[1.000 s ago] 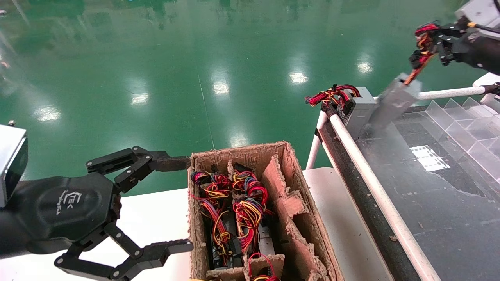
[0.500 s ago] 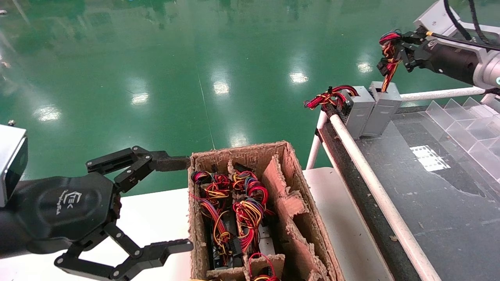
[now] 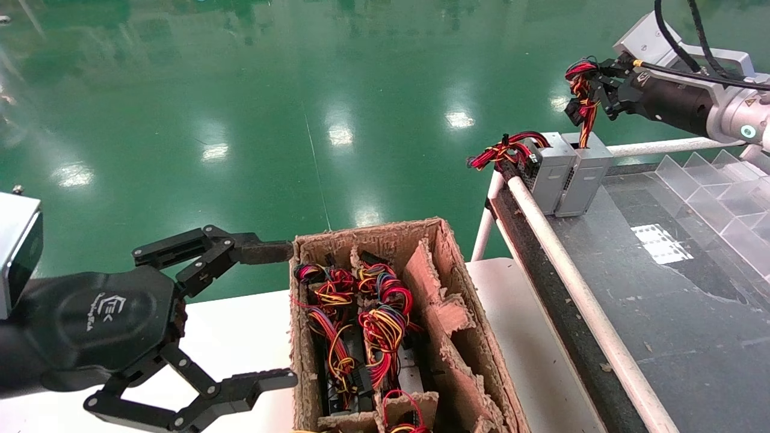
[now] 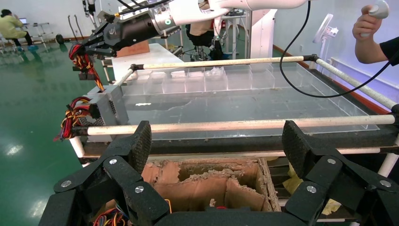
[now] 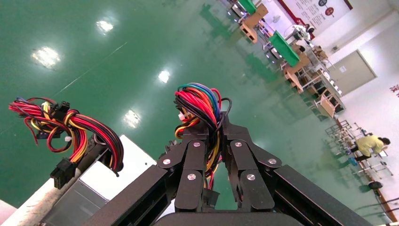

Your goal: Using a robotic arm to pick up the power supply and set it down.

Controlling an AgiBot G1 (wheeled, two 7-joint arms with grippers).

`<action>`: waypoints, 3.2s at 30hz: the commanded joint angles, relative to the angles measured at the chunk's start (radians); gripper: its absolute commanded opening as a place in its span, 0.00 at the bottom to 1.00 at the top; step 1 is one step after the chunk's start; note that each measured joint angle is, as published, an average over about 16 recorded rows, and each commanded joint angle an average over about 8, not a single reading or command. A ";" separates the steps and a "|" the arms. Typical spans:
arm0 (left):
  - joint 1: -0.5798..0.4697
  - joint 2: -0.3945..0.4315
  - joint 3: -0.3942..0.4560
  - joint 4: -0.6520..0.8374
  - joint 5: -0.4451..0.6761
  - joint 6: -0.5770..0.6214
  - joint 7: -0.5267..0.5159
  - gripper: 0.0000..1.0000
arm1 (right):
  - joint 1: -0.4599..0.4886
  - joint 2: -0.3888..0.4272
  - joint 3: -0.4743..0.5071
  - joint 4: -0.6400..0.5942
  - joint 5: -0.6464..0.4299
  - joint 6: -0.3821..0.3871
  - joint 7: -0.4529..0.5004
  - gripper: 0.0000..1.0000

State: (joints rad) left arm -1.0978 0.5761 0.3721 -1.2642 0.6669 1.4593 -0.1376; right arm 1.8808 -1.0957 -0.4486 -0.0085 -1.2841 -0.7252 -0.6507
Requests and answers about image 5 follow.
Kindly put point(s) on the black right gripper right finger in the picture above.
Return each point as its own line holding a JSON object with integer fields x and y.
{"x": 249, "y": 174}

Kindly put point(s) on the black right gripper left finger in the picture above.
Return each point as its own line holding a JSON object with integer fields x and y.
{"x": 190, "y": 174}

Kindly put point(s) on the seated person yellow coat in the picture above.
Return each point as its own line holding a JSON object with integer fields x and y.
{"x": 369, "y": 145}

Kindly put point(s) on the black floor bag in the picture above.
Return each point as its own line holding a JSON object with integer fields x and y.
{"x": 375, "y": 185}

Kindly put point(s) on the large green board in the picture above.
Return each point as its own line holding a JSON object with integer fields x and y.
{"x": 283, "y": 48}

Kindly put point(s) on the grey door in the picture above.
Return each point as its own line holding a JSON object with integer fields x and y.
{"x": 352, "y": 73}

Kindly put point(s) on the white robot black head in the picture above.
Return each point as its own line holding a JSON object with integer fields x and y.
{"x": 300, "y": 31}

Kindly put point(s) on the small green board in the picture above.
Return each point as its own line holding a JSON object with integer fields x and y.
{"x": 248, "y": 4}

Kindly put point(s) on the red framed notice board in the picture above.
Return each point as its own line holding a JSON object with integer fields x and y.
{"x": 311, "y": 9}

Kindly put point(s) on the metal desk frame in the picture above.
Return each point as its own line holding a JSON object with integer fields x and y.
{"x": 346, "y": 134}

